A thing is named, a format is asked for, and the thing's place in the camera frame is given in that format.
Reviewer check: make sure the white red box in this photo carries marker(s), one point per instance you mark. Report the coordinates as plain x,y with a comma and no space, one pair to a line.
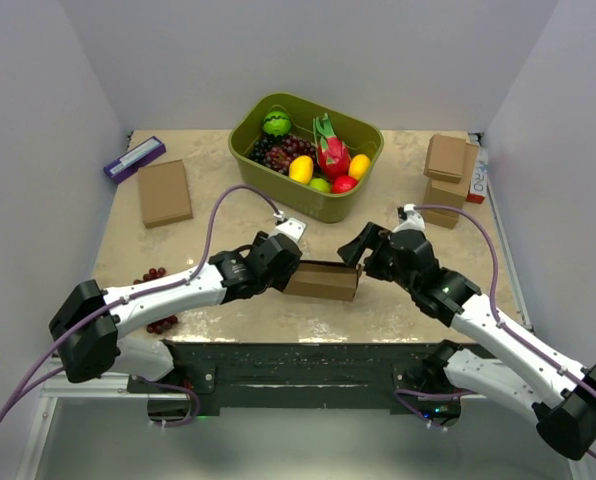
479,180

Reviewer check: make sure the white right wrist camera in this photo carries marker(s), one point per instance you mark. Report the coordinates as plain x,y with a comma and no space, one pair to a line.
409,219

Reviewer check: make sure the brown cardboard box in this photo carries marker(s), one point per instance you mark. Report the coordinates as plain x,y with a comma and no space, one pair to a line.
324,280
164,194

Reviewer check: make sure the purple white small box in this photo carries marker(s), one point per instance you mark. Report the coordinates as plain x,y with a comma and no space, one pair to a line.
131,161

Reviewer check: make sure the flat brown cardboard box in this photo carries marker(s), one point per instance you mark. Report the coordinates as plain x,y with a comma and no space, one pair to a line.
164,194

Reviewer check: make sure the stacked brown cardboard boxes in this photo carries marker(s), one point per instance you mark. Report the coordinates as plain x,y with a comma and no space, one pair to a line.
448,167

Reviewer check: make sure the aluminium frame rail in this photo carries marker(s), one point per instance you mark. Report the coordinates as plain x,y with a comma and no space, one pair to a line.
110,385

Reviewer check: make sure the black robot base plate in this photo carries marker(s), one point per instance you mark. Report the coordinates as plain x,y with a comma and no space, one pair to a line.
397,377

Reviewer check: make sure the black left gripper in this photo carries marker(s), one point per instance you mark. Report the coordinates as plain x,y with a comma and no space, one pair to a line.
281,280

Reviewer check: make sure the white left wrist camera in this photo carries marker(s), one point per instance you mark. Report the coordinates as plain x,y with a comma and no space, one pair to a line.
290,227

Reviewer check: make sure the dark blue toy grapes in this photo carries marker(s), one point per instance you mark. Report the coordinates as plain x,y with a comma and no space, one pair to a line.
260,150

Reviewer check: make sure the dark red toy grapes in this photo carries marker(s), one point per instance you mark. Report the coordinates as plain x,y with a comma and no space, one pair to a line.
286,148

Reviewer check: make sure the yellow orange toy mango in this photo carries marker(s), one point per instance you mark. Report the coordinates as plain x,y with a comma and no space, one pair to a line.
358,166

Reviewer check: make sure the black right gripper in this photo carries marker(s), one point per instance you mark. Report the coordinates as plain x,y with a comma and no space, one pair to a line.
374,237

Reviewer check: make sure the green toy watermelon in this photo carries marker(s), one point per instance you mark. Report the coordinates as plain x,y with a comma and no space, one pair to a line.
276,123

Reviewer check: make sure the red toy apple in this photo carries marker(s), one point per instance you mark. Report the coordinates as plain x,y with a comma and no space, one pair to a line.
343,184

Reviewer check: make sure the red toy dragon fruit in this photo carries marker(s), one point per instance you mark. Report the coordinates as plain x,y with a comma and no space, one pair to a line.
333,156

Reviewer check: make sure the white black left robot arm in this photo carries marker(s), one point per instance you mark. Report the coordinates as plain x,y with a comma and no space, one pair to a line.
92,328

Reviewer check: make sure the olive green plastic basin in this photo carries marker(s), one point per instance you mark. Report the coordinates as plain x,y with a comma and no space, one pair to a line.
360,138

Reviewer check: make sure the green toy lime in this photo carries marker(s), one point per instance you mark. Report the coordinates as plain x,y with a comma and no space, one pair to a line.
320,185

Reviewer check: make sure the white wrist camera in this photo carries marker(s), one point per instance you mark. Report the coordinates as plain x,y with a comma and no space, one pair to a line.
409,219
290,227

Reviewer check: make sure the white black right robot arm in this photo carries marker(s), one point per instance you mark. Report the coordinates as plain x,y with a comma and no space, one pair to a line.
554,392

